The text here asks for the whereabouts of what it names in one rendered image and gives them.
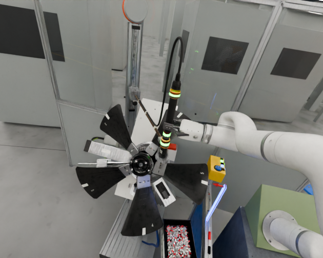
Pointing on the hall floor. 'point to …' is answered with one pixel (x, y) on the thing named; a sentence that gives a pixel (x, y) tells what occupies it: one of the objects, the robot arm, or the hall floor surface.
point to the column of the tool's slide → (130, 116)
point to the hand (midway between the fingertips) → (168, 124)
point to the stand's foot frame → (117, 251)
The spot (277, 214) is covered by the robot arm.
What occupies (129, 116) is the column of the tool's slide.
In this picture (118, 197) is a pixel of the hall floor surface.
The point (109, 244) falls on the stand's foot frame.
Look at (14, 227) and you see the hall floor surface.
